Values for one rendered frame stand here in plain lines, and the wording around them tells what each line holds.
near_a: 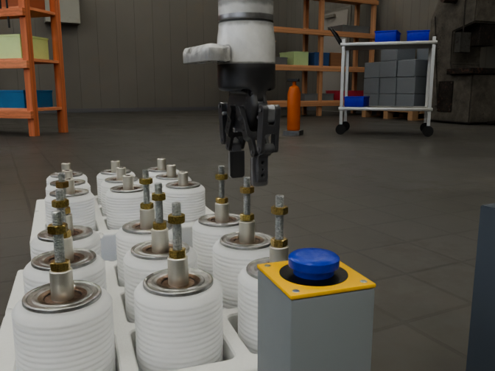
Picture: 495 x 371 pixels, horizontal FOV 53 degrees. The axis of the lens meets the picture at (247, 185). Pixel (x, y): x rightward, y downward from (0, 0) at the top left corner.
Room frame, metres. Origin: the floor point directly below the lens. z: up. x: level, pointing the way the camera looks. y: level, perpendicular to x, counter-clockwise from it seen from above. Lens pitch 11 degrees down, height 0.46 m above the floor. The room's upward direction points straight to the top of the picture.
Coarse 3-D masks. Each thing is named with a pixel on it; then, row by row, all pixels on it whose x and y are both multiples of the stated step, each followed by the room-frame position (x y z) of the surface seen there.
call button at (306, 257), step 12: (300, 252) 0.38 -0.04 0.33; (312, 252) 0.38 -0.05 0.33; (324, 252) 0.38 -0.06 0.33; (288, 264) 0.37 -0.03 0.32; (300, 264) 0.36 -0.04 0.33; (312, 264) 0.35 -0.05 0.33; (324, 264) 0.35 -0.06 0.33; (336, 264) 0.36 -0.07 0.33; (300, 276) 0.36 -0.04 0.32; (312, 276) 0.36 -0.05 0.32; (324, 276) 0.36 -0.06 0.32
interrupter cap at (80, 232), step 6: (78, 228) 0.72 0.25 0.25; (84, 228) 0.72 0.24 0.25; (90, 228) 0.71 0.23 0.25; (42, 234) 0.69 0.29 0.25; (48, 234) 0.69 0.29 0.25; (78, 234) 0.69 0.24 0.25; (84, 234) 0.69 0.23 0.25; (90, 234) 0.69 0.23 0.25; (42, 240) 0.66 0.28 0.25; (48, 240) 0.66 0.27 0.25
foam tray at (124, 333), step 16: (112, 272) 0.73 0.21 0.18; (16, 288) 0.67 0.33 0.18; (112, 288) 0.67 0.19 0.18; (224, 320) 0.57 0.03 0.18; (0, 336) 0.52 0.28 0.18; (128, 336) 0.52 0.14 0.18; (224, 336) 0.53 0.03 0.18; (0, 352) 0.49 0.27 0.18; (128, 352) 0.49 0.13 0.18; (224, 352) 0.52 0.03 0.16; (240, 352) 0.49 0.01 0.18; (0, 368) 0.46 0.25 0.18; (128, 368) 0.46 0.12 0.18; (192, 368) 0.46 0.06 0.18; (208, 368) 0.46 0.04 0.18; (224, 368) 0.46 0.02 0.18; (240, 368) 0.46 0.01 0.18; (256, 368) 0.46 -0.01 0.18
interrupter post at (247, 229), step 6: (240, 222) 0.66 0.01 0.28; (246, 222) 0.65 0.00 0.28; (252, 222) 0.65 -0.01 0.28; (240, 228) 0.66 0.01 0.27; (246, 228) 0.65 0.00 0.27; (252, 228) 0.65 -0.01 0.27; (240, 234) 0.66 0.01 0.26; (246, 234) 0.65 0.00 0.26; (252, 234) 0.65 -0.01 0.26; (240, 240) 0.66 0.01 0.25; (246, 240) 0.65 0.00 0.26; (252, 240) 0.65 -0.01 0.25
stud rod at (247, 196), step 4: (244, 180) 0.66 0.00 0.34; (248, 180) 0.66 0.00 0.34; (244, 184) 0.66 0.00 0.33; (248, 184) 0.66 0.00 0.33; (244, 196) 0.66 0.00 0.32; (248, 196) 0.66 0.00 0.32; (244, 200) 0.66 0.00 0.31; (248, 200) 0.66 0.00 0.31; (244, 204) 0.66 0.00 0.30; (248, 204) 0.66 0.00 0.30; (244, 208) 0.66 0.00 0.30; (248, 208) 0.66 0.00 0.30; (244, 212) 0.66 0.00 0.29; (248, 212) 0.66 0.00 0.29
